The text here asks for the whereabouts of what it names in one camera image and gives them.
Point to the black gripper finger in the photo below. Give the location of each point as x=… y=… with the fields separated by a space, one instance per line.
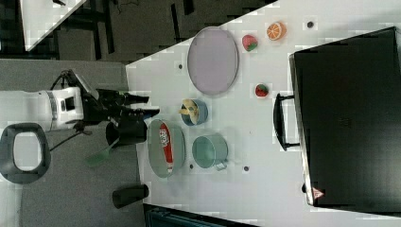
x=144 y=113
x=134 y=99

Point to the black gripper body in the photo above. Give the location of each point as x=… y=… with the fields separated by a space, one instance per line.
x=109 y=103

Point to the red ketchup bottle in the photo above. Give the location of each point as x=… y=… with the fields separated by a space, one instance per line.
x=166 y=145

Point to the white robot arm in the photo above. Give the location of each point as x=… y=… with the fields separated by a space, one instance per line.
x=37 y=113

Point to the black utensil holder cup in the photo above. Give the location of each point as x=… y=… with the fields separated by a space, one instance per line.
x=126 y=133

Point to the green slotted spatula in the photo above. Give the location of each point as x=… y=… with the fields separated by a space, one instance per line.
x=98 y=158

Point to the blue bowl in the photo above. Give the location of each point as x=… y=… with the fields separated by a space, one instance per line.
x=203 y=112

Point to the green mug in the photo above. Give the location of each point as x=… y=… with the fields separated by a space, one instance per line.
x=210 y=151

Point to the dark cylinder cup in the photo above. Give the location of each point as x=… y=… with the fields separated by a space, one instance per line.
x=128 y=195

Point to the grey round plate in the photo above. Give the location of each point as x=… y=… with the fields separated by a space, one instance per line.
x=212 y=61

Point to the white side table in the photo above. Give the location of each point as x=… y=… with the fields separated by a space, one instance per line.
x=41 y=17

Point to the red strawberry toy on table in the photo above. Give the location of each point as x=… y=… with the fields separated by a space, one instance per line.
x=261 y=90

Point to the orange half toy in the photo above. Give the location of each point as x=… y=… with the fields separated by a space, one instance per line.
x=276 y=31

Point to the black toaster oven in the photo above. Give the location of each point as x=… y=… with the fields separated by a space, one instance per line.
x=347 y=103

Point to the blue metal frame rail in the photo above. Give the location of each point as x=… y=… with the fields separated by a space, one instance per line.
x=158 y=216

